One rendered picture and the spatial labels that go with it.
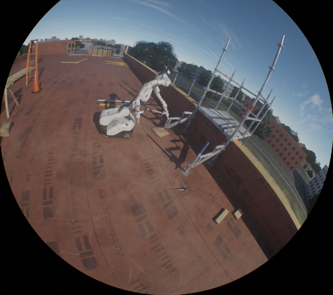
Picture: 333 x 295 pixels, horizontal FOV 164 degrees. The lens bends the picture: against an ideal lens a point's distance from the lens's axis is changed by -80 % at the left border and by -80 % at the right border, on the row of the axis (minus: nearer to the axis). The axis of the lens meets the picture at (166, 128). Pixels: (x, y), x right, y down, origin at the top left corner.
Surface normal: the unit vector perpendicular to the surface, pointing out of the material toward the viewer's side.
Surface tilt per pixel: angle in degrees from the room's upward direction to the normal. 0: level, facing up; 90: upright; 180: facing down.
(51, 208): 0
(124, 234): 0
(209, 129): 90
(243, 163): 90
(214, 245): 0
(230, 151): 90
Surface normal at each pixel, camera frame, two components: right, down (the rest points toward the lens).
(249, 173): -0.84, 0.02
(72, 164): 0.33, -0.77
